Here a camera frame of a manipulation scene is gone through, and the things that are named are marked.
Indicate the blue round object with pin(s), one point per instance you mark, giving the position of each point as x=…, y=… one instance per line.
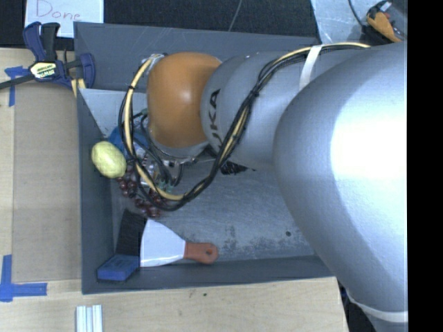
x=117, y=140

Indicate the blue sponge block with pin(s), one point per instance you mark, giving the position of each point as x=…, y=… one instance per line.
x=117, y=267

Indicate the yellow lemon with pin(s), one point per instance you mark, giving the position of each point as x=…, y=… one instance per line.
x=108, y=159

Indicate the pale brown flat board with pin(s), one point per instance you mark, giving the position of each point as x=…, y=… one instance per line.
x=45, y=185

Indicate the grey metal bin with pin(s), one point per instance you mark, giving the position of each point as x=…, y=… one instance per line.
x=242, y=202

